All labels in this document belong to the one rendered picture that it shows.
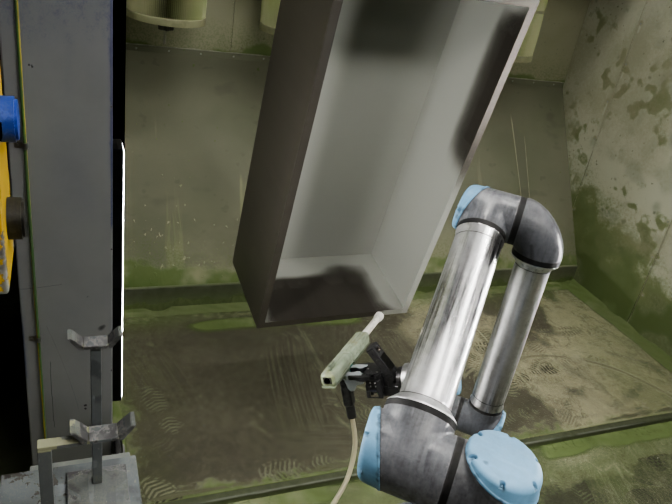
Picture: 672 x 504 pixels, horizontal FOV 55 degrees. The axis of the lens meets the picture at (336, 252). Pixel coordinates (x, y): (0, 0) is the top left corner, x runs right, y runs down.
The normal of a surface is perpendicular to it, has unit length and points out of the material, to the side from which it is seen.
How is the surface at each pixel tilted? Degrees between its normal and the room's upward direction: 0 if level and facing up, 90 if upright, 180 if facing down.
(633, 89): 90
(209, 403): 0
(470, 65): 90
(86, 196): 90
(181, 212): 57
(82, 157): 90
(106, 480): 0
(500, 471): 5
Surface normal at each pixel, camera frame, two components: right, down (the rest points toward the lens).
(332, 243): 0.35, 0.65
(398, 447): -0.10, -0.42
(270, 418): 0.16, -0.88
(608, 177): -0.92, 0.04
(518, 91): 0.38, -0.08
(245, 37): 0.35, 0.48
